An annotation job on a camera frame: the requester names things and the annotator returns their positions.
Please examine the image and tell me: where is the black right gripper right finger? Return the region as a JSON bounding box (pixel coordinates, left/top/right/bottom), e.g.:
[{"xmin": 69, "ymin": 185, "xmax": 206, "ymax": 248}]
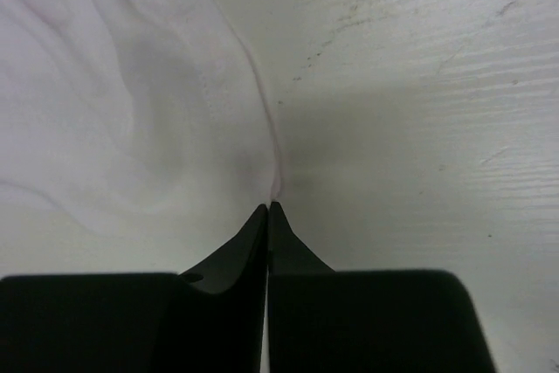
[{"xmin": 267, "ymin": 202, "xmax": 494, "ymax": 372}]

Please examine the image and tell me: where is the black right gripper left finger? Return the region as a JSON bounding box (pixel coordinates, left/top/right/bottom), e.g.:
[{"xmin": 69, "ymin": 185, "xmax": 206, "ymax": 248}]
[{"xmin": 1, "ymin": 205, "xmax": 267, "ymax": 372}]

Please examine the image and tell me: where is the white tank top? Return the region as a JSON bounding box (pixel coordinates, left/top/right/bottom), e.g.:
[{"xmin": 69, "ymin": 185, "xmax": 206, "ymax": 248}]
[{"xmin": 1, "ymin": 0, "xmax": 278, "ymax": 234}]

